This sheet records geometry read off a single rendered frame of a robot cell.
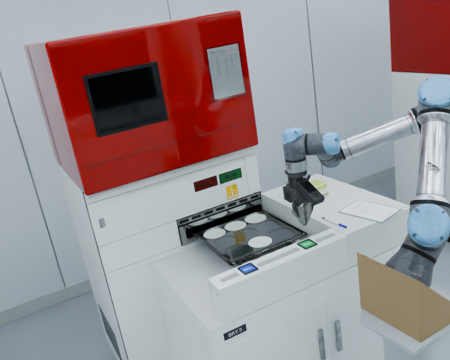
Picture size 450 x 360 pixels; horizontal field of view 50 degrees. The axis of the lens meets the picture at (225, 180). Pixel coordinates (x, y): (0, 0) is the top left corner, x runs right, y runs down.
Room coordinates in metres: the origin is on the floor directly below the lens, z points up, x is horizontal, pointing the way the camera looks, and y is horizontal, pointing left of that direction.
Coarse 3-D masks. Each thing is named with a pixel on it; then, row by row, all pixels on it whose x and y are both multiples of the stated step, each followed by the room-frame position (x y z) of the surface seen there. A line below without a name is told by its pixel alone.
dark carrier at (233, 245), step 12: (216, 228) 2.03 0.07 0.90; (252, 228) 1.97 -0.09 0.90; (264, 228) 1.95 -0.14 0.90; (276, 228) 1.93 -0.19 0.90; (288, 228) 1.91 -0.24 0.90; (204, 240) 1.93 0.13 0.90; (216, 240) 1.91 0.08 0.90; (228, 240) 1.89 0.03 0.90; (240, 240) 1.87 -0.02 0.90; (276, 240) 1.82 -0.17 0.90; (228, 252) 1.78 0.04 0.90; (240, 252) 1.77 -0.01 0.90; (252, 252) 1.75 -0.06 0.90
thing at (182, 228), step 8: (256, 200) 2.19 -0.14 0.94; (232, 208) 2.14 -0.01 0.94; (240, 208) 2.15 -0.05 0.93; (208, 216) 2.08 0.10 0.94; (216, 216) 2.09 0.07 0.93; (184, 224) 2.04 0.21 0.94; (192, 224) 2.04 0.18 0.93; (200, 224) 2.06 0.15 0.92; (184, 232) 2.02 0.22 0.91; (184, 240) 2.02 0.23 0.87; (192, 240) 2.04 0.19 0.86
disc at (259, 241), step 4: (260, 236) 1.88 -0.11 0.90; (264, 236) 1.87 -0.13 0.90; (252, 240) 1.86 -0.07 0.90; (256, 240) 1.85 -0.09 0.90; (260, 240) 1.84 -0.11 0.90; (264, 240) 1.84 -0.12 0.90; (268, 240) 1.83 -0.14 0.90; (252, 244) 1.82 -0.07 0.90; (256, 244) 1.81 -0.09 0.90; (260, 244) 1.81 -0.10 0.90; (264, 244) 1.80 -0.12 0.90; (268, 244) 1.79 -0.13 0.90
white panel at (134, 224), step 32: (224, 160) 2.15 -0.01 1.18; (128, 192) 1.95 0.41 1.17; (160, 192) 2.01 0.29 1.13; (192, 192) 2.07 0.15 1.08; (224, 192) 2.13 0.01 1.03; (256, 192) 2.21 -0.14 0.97; (96, 224) 1.88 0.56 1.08; (128, 224) 1.94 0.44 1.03; (160, 224) 1.99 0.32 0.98; (128, 256) 1.92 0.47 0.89; (160, 256) 1.98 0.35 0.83
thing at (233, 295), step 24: (312, 240) 1.65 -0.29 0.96; (336, 240) 1.63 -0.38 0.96; (264, 264) 1.54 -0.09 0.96; (288, 264) 1.53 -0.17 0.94; (312, 264) 1.57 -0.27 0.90; (336, 264) 1.62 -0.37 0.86; (216, 288) 1.43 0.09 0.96; (240, 288) 1.45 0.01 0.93; (264, 288) 1.49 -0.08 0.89; (288, 288) 1.53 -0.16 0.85; (216, 312) 1.47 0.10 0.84; (240, 312) 1.44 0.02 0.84
